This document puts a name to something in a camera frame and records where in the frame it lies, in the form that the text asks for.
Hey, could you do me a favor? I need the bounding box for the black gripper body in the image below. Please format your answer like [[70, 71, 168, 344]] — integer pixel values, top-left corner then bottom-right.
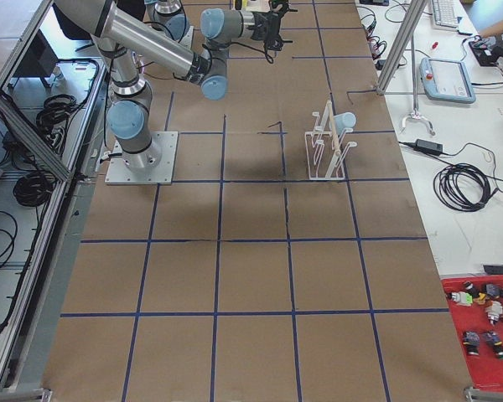
[[251, 11, 283, 42]]

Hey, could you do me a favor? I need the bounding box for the light blue plastic cup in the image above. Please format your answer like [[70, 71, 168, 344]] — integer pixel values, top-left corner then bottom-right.
[[333, 111, 357, 133]]

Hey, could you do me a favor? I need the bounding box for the white keyboard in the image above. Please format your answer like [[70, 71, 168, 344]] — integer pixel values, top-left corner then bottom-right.
[[428, 0, 459, 31]]

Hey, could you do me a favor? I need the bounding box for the teach pendant tablet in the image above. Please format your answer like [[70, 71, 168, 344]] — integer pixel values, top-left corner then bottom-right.
[[419, 57, 476, 104]]

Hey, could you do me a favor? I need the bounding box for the black power adapter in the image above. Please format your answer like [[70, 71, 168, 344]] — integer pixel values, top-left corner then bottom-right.
[[414, 139, 443, 156]]

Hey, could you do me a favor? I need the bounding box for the seated person white shirt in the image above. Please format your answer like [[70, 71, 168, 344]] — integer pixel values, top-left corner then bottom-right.
[[479, 20, 503, 38]]

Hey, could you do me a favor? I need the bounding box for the red parts bin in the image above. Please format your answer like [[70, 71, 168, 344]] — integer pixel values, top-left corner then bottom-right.
[[442, 276, 503, 392]]

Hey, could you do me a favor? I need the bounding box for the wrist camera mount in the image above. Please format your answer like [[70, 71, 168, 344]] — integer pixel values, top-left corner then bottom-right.
[[268, 0, 290, 14]]

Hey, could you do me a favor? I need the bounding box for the white wire cup rack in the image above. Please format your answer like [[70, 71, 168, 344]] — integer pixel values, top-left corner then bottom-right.
[[304, 100, 357, 181]]

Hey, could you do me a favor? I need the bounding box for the aluminium frame post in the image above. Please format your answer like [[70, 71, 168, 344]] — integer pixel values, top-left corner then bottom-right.
[[376, 0, 427, 95]]

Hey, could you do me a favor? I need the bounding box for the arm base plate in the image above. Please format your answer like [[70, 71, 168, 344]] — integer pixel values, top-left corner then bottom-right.
[[105, 131, 179, 185]]

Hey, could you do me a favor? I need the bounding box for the coiled black cable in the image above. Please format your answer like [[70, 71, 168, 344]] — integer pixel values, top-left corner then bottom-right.
[[433, 163, 494, 213]]

